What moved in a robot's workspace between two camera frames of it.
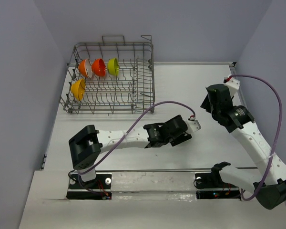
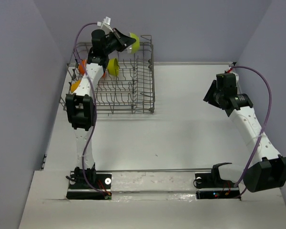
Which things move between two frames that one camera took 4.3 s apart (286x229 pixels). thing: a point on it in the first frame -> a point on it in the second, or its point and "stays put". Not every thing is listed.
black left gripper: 180,139 -> 122,40
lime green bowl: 113,67 stays put
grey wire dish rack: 110,77 stays put
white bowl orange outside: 85,68 stays put
